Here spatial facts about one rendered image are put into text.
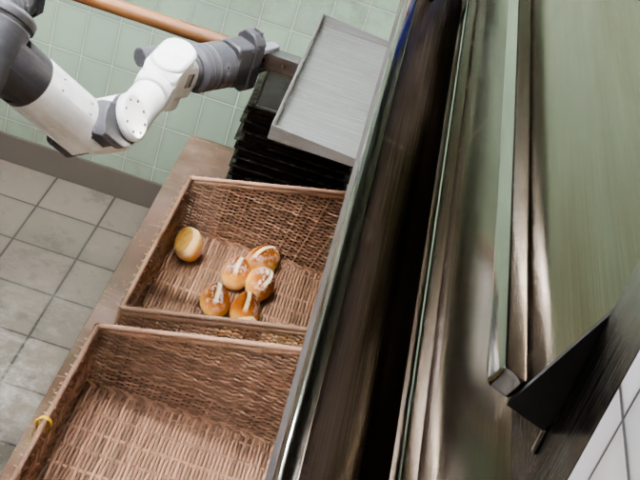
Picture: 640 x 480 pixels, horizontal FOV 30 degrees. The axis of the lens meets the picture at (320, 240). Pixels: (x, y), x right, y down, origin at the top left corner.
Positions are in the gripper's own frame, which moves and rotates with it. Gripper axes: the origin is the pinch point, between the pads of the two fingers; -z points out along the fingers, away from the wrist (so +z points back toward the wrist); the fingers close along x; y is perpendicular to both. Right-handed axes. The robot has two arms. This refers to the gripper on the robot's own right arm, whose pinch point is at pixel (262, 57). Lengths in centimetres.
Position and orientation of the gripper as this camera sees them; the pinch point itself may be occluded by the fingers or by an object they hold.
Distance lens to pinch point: 230.3
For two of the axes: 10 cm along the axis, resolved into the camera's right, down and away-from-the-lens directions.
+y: -6.8, -5.5, 4.8
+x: 2.8, -8.0, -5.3
